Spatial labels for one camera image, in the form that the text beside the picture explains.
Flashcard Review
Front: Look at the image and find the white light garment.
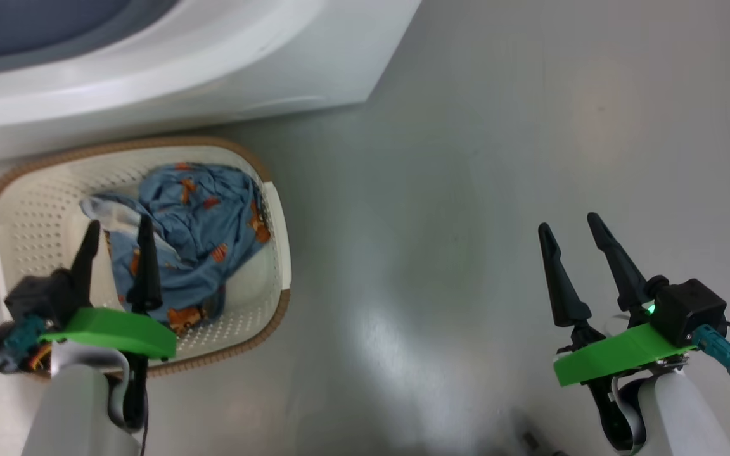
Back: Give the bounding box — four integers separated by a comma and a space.
81, 195, 144, 236

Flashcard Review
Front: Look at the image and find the white front-load washing machine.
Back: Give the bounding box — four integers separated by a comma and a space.
0, 0, 423, 168

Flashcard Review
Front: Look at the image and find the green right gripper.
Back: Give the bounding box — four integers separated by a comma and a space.
537, 212, 698, 387

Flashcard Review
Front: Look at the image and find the teal left cable connector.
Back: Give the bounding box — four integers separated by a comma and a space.
0, 317, 49, 371

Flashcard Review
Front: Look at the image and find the teal right cable connector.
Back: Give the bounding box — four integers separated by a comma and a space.
691, 325, 730, 383

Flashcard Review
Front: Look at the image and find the cream perforated laundry basket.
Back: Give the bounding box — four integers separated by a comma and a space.
0, 136, 292, 381

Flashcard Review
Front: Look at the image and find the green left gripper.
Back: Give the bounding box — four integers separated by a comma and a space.
39, 215, 177, 362

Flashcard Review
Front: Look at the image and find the grey rubber door gasket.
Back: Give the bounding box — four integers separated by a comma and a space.
0, 0, 179, 62

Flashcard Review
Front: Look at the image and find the teal cable connector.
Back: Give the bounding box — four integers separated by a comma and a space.
691, 325, 730, 383
0, 317, 49, 371

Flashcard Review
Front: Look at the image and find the blue patterned garment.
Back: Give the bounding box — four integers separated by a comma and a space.
80, 163, 272, 335

